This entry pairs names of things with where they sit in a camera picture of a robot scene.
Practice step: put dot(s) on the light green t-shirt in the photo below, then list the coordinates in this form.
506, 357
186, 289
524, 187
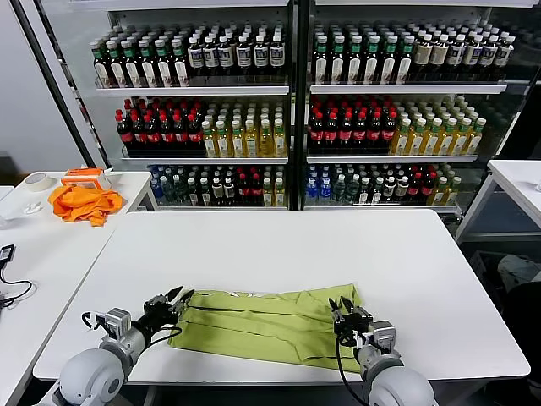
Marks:
262, 325

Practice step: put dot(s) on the black framed glass door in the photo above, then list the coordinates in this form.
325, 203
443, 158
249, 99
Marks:
76, 84
524, 51

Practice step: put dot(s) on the grey fabric bundle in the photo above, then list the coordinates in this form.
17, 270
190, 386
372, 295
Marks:
517, 270

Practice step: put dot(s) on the black chair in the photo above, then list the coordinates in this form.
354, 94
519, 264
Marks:
524, 330

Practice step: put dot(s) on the black power adapter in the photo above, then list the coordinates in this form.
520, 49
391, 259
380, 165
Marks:
6, 254

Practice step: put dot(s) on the green tinted bottle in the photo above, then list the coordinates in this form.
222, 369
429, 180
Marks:
338, 190
169, 192
351, 191
180, 192

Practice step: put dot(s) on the orange and white box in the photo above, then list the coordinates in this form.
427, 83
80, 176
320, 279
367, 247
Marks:
84, 182

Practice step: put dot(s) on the dark tea bottle green cap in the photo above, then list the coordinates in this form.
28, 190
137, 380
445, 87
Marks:
101, 67
130, 67
179, 67
337, 63
387, 63
403, 63
162, 67
320, 63
354, 63
115, 67
146, 67
370, 63

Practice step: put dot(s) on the small cola bottle red cap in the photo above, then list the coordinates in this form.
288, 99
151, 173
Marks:
256, 192
414, 190
244, 192
427, 190

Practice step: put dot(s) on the dark bottle blue label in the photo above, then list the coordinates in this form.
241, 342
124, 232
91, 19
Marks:
276, 56
194, 57
225, 56
210, 56
501, 55
454, 55
486, 55
243, 56
470, 55
260, 56

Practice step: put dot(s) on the white beverage display cabinet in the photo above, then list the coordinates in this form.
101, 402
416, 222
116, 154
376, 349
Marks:
169, 3
422, 2

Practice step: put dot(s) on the beige masking tape roll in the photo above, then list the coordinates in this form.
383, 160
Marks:
42, 187

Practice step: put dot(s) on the small yellow juice bottle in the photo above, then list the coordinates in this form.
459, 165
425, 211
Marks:
267, 194
279, 194
451, 194
438, 194

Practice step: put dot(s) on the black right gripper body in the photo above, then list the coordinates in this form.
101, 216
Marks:
355, 325

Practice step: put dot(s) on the dark bottle beige label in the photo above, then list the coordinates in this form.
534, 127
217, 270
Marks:
438, 55
421, 55

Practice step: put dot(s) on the blue water bottle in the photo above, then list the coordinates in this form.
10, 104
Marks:
311, 190
156, 190
324, 190

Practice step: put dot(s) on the small dark bottle white cap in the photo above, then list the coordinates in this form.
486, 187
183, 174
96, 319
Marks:
363, 193
192, 194
376, 192
205, 194

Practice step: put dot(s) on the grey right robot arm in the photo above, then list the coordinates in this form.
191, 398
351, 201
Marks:
401, 389

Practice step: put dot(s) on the crumpled orange cloth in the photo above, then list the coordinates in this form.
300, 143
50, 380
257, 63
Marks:
80, 205

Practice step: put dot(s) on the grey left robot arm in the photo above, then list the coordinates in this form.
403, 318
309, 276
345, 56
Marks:
89, 376

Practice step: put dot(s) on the white side table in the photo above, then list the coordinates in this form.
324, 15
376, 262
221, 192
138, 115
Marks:
50, 254
515, 177

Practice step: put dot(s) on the small white plastic object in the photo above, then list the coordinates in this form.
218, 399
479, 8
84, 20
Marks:
32, 207

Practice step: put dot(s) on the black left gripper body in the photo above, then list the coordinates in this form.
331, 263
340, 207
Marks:
158, 315

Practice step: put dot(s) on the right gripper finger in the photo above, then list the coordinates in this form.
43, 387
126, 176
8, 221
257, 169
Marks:
334, 312
347, 308

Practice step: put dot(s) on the white shelf board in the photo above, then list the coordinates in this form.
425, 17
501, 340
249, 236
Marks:
190, 91
380, 208
220, 208
203, 161
406, 89
389, 159

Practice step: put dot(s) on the small dark bottle white label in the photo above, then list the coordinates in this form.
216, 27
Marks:
217, 192
401, 188
389, 188
229, 192

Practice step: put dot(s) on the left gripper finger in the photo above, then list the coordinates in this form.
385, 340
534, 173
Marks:
172, 296
184, 301

